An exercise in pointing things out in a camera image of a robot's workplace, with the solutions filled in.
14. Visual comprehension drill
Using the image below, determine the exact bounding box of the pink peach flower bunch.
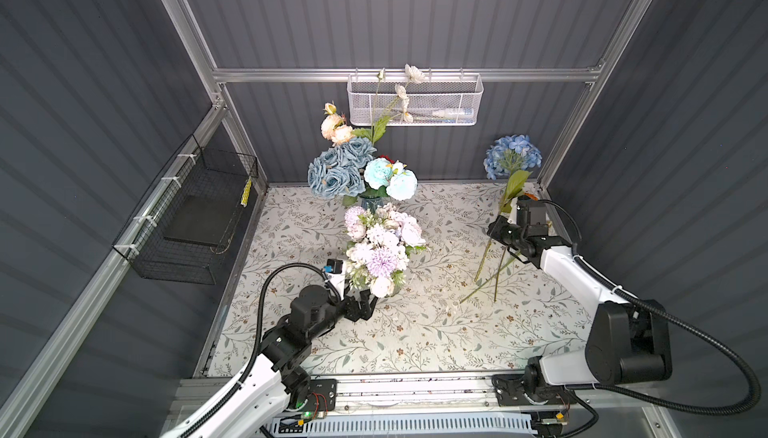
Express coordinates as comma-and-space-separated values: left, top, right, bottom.
344, 239, 413, 299

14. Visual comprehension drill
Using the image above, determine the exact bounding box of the blue hydrangea flower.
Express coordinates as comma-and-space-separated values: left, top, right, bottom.
472, 133, 544, 286

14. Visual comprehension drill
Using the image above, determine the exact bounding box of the blue purple glass vase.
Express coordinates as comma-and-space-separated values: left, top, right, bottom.
360, 197, 389, 213

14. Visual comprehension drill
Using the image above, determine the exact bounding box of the pale blue peony stem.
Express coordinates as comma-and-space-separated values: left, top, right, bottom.
361, 158, 418, 201

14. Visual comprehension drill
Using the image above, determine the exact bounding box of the dusty blue rose bunch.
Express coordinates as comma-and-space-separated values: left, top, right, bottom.
307, 137, 376, 199

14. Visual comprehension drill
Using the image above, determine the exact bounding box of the white poppy flower stem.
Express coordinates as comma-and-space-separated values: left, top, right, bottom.
353, 64, 426, 144

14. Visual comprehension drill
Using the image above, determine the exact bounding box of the white peony flower stem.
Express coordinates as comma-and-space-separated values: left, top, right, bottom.
321, 103, 354, 146

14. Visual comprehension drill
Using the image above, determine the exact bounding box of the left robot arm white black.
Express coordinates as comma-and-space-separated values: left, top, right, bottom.
165, 285, 379, 437

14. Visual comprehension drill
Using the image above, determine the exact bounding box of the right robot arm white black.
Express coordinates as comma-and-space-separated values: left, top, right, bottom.
487, 197, 673, 404

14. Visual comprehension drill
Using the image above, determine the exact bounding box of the peach carnation flower stem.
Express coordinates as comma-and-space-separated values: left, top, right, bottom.
459, 253, 519, 304

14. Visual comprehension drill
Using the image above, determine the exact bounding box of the floral patterned table mat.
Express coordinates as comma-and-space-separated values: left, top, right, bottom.
207, 182, 591, 377

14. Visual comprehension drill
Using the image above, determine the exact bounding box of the yellow tag on basket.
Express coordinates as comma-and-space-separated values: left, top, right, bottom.
239, 177, 253, 208

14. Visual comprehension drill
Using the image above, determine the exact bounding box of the marker pen in basket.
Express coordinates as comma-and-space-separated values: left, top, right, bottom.
413, 108, 476, 126

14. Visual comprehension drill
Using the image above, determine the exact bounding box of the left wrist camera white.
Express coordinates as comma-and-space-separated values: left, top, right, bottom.
323, 259, 345, 299

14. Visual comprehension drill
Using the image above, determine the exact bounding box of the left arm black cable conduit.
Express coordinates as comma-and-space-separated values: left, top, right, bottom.
176, 262, 334, 438

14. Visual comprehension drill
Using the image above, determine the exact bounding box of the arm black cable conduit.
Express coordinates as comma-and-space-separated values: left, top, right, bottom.
176, 262, 334, 438
536, 199, 762, 416

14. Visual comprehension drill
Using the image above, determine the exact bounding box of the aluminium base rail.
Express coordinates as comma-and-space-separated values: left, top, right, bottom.
161, 368, 679, 438

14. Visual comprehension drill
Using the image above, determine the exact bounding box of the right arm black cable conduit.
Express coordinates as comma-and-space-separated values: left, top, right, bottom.
536, 199, 762, 416

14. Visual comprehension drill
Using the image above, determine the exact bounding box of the black wire wall basket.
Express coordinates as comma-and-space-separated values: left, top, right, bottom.
113, 140, 259, 286

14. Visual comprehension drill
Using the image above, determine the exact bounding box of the white wire mesh basket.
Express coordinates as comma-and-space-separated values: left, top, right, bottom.
346, 72, 484, 127

